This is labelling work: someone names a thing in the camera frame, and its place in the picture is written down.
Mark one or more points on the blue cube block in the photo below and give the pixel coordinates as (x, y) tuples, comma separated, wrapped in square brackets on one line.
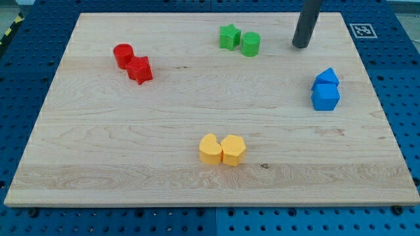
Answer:
[(325, 97)]

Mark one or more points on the light wooden board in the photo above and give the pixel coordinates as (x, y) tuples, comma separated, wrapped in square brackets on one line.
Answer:
[(103, 140)]

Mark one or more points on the yellow heart-shaped block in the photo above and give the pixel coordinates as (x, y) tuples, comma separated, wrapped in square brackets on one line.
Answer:
[(210, 151)]

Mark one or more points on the yellow hexagon block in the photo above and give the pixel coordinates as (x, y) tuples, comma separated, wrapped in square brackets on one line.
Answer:
[(233, 150)]

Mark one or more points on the green star block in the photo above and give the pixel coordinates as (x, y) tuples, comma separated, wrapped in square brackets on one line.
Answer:
[(229, 37)]

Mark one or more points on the red star block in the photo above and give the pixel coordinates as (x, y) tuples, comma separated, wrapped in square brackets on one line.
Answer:
[(139, 69)]

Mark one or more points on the green cylinder block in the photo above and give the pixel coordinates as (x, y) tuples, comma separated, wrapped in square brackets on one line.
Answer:
[(250, 44)]

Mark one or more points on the red cylinder block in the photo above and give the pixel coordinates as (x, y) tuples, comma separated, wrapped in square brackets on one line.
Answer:
[(123, 54)]

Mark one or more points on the blue triangular prism block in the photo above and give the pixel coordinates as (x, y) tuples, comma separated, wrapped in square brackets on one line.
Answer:
[(328, 76)]

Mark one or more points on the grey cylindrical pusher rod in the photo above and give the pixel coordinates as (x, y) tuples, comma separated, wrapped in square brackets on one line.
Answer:
[(306, 23)]

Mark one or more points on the white fiducial marker tag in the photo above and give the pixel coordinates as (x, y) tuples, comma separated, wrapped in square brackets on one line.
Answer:
[(363, 31)]

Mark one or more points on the yellow black hazard tape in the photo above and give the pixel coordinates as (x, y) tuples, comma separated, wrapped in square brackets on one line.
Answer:
[(12, 30)]

